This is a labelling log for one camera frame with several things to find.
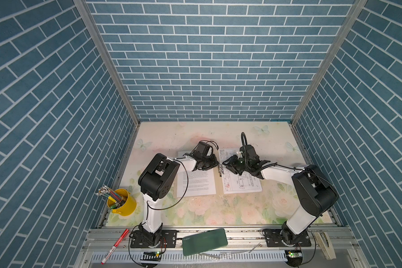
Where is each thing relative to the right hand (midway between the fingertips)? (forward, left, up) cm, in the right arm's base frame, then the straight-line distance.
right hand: (221, 162), depth 91 cm
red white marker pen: (-42, +45, -5) cm, 61 cm away
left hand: (+3, +1, -5) cm, 6 cm away
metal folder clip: (0, 0, -8) cm, 8 cm away
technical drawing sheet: (-8, -7, -8) cm, 13 cm away
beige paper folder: (-8, +1, -7) cm, 11 cm away
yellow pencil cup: (-28, +40, +2) cm, 49 cm away
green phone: (-37, +6, -7) cm, 38 cm away
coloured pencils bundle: (-25, +47, +3) cm, 53 cm away
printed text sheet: (-9, +14, -8) cm, 19 cm away
